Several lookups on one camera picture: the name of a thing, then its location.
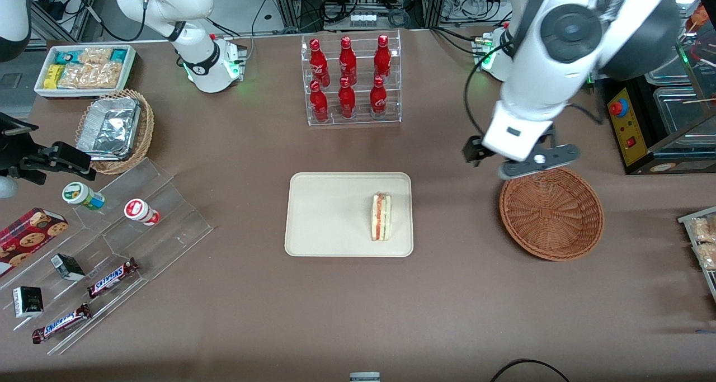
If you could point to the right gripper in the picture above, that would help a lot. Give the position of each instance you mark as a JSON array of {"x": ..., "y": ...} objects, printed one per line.
[{"x": 17, "y": 147}]

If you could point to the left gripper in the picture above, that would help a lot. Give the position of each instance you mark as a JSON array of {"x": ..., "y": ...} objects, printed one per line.
[{"x": 473, "y": 149}]

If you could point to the triangular sandwich with red filling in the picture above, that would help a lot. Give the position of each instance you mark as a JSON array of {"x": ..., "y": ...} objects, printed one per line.
[{"x": 381, "y": 217}]

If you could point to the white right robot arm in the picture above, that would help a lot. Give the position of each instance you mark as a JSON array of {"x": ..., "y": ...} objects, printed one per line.
[{"x": 193, "y": 52}]

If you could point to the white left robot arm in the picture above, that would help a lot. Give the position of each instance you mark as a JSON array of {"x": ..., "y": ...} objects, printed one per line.
[{"x": 537, "y": 80}]

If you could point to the round brown wicker basket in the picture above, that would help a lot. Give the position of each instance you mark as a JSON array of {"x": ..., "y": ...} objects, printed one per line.
[{"x": 551, "y": 214}]

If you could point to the light wicker basket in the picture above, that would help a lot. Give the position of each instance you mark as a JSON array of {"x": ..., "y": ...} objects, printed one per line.
[{"x": 146, "y": 130}]

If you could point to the grey metal tray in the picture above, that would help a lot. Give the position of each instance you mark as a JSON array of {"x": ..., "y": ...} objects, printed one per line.
[{"x": 711, "y": 284}]

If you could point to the cream rectangular serving tray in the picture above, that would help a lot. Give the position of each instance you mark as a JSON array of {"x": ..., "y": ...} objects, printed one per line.
[{"x": 330, "y": 214}]

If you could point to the green lid white cup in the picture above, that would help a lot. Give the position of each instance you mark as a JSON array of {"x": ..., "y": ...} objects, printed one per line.
[{"x": 81, "y": 195}]

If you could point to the silver foil container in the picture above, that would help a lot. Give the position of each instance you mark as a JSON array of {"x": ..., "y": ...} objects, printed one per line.
[{"x": 109, "y": 127}]

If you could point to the white snack bin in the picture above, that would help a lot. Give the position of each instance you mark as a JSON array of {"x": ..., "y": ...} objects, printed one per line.
[{"x": 42, "y": 88}]

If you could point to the red plaid cookie box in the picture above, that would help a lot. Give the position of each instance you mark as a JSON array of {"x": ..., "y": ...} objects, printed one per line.
[{"x": 28, "y": 236}]

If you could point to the yellow snack packet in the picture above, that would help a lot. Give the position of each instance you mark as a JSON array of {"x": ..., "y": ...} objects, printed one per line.
[{"x": 53, "y": 76}]

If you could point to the clear rice cracker bag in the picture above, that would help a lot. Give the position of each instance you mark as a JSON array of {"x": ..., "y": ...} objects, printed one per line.
[
  {"x": 95, "y": 56},
  {"x": 92, "y": 75}
]

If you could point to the black machine with yellow panel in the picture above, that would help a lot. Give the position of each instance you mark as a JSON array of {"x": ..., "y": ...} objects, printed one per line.
[{"x": 632, "y": 130}]

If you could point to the red lid white cup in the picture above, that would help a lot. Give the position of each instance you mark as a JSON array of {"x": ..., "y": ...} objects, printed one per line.
[{"x": 140, "y": 211}]

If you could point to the small black box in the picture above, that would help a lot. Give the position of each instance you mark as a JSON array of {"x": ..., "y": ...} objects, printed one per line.
[
  {"x": 68, "y": 267},
  {"x": 28, "y": 302}
]

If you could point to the teal snack packet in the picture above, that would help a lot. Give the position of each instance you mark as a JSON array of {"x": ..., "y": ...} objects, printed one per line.
[
  {"x": 66, "y": 56},
  {"x": 119, "y": 55}
]

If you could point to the brown snickers bar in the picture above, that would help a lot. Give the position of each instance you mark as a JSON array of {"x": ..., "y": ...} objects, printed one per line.
[
  {"x": 60, "y": 323},
  {"x": 112, "y": 277}
]

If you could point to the clear acrylic stepped display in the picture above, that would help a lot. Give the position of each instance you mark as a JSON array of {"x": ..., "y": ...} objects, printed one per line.
[{"x": 168, "y": 225}]

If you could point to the steel pan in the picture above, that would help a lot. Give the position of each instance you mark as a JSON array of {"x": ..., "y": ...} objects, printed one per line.
[{"x": 679, "y": 108}]

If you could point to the red cola bottle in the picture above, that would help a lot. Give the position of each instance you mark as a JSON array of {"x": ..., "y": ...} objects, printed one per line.
[
  {"x": 319, "y": 103},
  {"x": 348, "y": 62},
  {"x": 382, "y": 59},
  {"x": 347, "y": 101},
  {"x": 378, "y": 99},
  {"x": 319, "y": 63}
]

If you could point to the clear acrylic bottle rack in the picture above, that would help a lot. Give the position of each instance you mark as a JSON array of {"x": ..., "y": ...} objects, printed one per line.
[{"x": 361, "y": 111}]

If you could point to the white power strip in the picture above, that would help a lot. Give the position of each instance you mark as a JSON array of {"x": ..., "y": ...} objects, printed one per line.
[{"x": 363, "y": 19}]

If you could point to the small grey device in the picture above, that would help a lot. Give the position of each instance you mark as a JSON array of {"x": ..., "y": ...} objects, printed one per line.
[{"x": 364, "y": 377}]

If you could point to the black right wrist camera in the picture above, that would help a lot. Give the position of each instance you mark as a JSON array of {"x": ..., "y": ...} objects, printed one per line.
[{"x": 12, "y": 138}]

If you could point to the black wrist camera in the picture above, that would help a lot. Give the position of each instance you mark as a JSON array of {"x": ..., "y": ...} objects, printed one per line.
[
  {"x": 12, "y": 138},
  {"x": 476, "y": 150}
]

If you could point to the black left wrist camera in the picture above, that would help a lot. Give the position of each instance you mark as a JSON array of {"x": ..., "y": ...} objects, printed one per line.
[{"x": 476, "y": 150}]

